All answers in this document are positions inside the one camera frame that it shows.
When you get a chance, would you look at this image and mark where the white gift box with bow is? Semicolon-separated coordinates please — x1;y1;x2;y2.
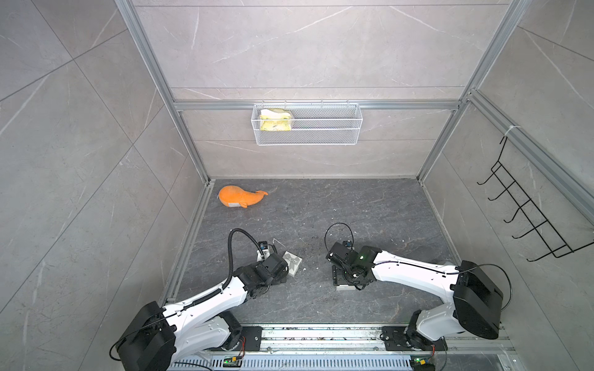
283;251;303;277

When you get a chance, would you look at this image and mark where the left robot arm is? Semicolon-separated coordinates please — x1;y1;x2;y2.
108;228;289;370

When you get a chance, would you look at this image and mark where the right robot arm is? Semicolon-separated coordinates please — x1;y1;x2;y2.
326;242;504;351

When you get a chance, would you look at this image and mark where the orange plush whale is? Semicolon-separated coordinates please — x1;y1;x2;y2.
217;185;268;208

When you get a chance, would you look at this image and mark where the yellow sponge in basket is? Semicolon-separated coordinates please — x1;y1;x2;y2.
258;108;293;131

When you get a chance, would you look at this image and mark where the white zip tie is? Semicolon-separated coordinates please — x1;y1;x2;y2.
504;125;521;138

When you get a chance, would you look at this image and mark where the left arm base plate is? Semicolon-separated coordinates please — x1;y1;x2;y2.
230;326;263;352

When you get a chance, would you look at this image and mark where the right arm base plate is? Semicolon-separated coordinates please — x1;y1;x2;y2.
380;326;448;352

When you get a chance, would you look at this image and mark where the white wire wall basket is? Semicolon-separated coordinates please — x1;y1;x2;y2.
251;102;364;146

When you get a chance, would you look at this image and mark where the black wall hook rack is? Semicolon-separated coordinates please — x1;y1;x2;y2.
476;136;593;263

